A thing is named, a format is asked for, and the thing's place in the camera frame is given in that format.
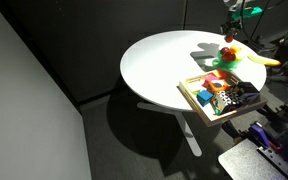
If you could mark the dark purple plum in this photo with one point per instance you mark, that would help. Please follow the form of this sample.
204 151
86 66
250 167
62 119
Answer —
224 50

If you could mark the small red fruit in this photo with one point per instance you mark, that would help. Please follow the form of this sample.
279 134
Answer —
229 39

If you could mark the lime green block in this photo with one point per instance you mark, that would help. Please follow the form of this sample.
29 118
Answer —
194 89

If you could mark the blue cube block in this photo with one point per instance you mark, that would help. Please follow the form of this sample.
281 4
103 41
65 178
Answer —
204 97

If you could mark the black perforated board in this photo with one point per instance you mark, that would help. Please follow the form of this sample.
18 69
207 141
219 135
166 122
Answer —
284 150

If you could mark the black white checkered block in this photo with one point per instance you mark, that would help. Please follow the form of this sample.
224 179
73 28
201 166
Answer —
229 99

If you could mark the orange block with hole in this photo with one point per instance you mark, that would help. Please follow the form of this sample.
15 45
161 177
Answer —
218 86

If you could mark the red block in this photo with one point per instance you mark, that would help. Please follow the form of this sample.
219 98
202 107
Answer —
221 73

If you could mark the large red tomato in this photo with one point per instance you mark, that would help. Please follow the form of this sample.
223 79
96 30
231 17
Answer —
229 56

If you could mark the grey metal plate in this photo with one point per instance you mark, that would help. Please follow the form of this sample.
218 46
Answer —
242 163

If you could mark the yellow lemon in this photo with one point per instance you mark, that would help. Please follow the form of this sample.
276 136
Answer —
236 49

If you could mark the white table base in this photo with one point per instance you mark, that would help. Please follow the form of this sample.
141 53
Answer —
187 131

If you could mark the green bowl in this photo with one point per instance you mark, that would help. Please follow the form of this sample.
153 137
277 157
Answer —
226 63

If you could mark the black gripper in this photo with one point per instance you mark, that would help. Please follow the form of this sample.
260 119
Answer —
231 27

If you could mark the wooden tray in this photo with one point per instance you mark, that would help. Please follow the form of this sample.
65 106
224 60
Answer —
197 105

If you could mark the dark rounded box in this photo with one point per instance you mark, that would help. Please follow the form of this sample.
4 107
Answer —
249 90

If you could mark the pink block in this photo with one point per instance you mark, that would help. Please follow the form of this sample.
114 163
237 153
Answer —
210 80

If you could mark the yellow banana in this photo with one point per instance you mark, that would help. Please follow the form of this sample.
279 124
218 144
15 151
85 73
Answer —
263 60

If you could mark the purple clamp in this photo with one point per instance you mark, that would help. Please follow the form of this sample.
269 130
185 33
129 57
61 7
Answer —
259 132

